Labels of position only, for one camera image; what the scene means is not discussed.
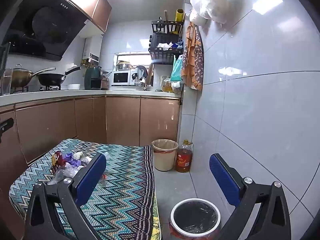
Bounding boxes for small brown appliance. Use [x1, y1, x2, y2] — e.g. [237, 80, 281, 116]
[101, 71, 110, 90]

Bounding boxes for yellow food bag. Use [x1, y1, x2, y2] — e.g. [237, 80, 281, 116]
[161, 76, 182, 93]

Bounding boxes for beige waste bin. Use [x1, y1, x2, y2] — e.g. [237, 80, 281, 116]
[151, 139, 179, 172]

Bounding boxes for black range hood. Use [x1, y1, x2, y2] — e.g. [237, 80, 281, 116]
[0, 0, 92, 62]

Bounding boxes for heap of white blue packets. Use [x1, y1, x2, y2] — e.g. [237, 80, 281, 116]
[156, 41, 184, 51]

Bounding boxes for white bin with black liner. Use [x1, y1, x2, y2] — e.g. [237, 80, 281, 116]
[169, 198, 222, 240]

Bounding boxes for steel kettle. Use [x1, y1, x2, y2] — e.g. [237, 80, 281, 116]
[132, 72, 145, 87]

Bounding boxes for white hanging plastic bags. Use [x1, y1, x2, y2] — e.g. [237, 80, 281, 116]
[189, 0, 250, 30]

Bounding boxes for orange floral apron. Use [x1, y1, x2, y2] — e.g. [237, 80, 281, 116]
[181, 22, 203, 91]

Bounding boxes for white tissue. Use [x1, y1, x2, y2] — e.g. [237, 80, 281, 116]
[75, 151, 91, 166]

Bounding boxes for red snack wrapper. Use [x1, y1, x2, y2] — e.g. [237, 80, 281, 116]
[51, 151, 67, 173]

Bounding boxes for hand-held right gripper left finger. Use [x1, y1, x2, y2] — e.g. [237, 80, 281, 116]
[25, 153, 107, 240]

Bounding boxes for glass pot with lid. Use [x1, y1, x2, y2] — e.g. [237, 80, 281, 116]
[116, 60, 133, 72]

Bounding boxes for brass saucepan with lid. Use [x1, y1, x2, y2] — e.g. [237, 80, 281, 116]
[11, 64, 57, 87]

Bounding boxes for black wall rack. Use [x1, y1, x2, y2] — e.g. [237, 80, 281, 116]
[148, 20, 185, 65]

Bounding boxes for copper upper cabinets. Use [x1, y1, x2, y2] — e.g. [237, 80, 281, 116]
[37, 0, 112, 33]

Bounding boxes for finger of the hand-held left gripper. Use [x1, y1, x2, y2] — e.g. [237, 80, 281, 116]
[0, 117, 14, 140]

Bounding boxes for teal plastic bag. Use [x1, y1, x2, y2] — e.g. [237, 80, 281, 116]
[170, 55, 184, 82]

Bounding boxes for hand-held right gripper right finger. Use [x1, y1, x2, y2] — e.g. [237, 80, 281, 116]
[209, 154, 292, 240]

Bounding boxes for window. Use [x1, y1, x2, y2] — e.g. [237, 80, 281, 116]
[114, 52, 153, 72]

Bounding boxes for white microwave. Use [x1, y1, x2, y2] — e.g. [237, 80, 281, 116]
[111, 70, 132, 86]

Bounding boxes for cooking oil bottle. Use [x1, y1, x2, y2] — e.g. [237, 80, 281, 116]
[175, 140, 194, 173]

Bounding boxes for yellow green plastic tablecloth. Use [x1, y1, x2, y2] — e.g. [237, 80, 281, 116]
[152, 197, 161, 240]

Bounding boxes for black wok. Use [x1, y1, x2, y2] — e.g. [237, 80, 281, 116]
[37, 66, 81, 87]

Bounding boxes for white water heater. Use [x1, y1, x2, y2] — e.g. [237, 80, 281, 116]
[82, 34, 103, 67]

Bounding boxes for zigzag knitted table cloth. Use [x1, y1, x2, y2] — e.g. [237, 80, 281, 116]
[9, 139, 157, 240]

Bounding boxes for gas stove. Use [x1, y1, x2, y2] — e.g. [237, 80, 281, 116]
[10, 85, 62, 92]

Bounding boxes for blue grey cloth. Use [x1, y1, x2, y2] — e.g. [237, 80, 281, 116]
[136, 65, 148, 78]

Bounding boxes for copper kitchen counter cabinets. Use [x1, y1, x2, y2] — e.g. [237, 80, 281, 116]
[0, 90, 184, 198]

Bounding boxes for clear glass jar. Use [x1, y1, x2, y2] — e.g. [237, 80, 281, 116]
[1, 69, 13, 95]

